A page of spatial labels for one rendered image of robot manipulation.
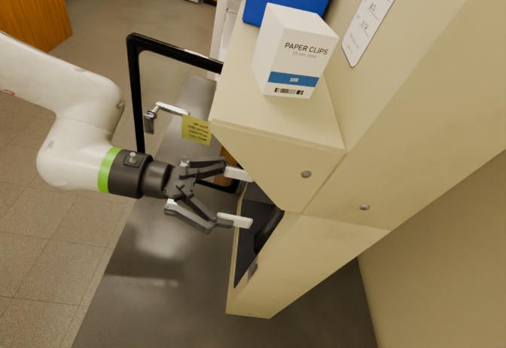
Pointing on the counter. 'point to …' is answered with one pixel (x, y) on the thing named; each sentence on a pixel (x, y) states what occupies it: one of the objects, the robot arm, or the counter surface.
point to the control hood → (274, 127)
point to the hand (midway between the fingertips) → (245, 197)
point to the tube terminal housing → (393, 125)
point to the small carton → (291, 52)
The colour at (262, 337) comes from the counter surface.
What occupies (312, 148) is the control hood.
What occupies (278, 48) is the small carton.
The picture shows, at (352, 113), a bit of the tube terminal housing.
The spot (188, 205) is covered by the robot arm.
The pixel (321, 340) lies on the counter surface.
